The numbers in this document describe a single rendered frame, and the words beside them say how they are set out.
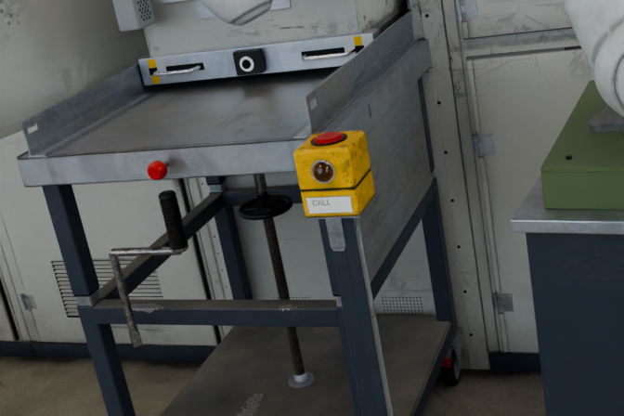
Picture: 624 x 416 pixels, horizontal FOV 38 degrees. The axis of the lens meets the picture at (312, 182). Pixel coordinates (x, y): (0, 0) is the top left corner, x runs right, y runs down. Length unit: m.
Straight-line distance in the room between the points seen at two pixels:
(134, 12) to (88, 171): 0.39
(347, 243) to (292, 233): 1.08
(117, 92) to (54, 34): 0.22
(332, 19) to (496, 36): 0.39
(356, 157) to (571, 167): 0.29
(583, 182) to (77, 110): 1.01
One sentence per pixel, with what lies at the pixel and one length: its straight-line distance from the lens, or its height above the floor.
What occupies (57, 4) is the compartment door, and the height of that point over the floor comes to 1.07.
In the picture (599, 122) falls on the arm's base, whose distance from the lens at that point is 1.38.
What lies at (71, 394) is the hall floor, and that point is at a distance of 2.71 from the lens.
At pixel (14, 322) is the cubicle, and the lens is 2.97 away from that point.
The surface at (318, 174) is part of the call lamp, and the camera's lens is 1.20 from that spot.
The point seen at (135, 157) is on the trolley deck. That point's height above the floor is 0.83.
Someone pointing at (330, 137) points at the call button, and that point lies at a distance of 1.23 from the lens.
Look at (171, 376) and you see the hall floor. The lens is 2.64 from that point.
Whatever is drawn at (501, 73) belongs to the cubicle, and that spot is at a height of 0.76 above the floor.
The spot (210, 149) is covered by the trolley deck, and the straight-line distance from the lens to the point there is 1.54.
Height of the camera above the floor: 1.24
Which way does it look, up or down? 18 degrees down
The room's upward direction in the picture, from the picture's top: 11 degrees counter-clockwise
